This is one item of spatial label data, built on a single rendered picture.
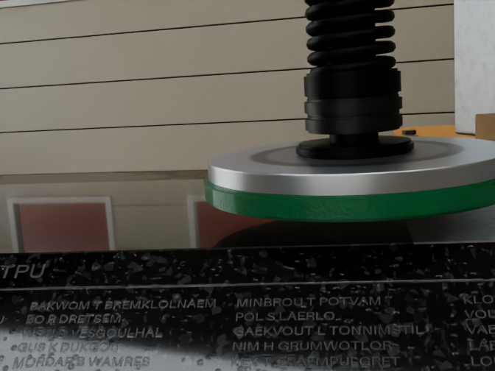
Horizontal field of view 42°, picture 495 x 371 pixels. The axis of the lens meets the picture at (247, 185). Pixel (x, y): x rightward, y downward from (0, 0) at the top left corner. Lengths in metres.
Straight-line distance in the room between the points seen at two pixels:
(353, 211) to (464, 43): 0.96
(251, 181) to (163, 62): 6.57
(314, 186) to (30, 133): 7.43
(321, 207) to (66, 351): 0.17
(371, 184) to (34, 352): 0.22
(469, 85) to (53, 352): 1.03
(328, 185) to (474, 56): 0.94
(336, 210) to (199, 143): 6.50
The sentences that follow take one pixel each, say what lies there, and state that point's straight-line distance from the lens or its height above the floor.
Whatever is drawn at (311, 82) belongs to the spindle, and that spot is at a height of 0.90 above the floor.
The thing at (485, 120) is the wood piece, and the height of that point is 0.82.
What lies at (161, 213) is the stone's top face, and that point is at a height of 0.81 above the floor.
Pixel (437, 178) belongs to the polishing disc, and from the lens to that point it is 0.38.
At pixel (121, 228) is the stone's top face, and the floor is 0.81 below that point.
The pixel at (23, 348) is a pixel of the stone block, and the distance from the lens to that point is 0.42.
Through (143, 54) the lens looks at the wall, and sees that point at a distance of 7.04.
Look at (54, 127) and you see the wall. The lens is 7.58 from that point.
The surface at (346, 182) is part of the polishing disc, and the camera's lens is 0.37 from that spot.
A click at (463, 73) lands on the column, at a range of 1.31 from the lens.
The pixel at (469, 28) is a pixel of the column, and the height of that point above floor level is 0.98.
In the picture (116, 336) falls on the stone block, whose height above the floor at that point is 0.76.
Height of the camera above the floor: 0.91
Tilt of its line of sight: 9 degrees down
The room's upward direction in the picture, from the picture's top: 4 degrees counter-clockwise
